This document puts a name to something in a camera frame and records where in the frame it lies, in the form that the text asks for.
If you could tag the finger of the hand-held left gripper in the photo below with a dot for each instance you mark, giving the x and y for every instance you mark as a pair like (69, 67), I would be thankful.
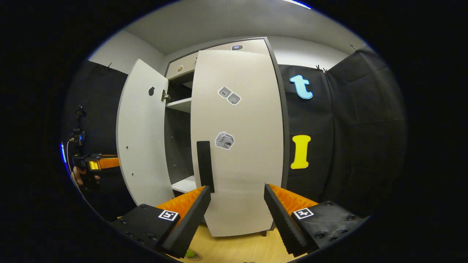
(108, 163)

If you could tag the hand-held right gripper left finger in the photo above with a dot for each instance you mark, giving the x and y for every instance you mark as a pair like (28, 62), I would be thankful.
(192, 219)

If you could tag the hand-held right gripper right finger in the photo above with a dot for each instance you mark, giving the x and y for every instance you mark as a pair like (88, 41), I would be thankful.
(283, 223)

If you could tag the round coaster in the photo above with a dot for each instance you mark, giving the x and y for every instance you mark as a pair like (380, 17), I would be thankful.
(197, 256)

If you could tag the white cabinet door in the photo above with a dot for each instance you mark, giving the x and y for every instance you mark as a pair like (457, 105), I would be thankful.
(245, 175)
(144, 138)

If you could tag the grey white cabinet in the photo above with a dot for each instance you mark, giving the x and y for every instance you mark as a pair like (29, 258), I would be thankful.
(179, 146)

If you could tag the metal door hinge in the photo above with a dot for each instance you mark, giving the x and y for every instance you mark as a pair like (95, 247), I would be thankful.
(166, 96)

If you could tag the white cabinet shelf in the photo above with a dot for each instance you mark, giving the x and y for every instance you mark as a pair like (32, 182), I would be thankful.
(181, 105)

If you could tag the beige cabinet drawer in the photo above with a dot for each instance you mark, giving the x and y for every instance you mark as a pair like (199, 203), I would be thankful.
(187, 63)

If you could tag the long ceiling light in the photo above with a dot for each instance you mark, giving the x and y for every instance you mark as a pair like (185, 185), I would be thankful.
(297, 3)

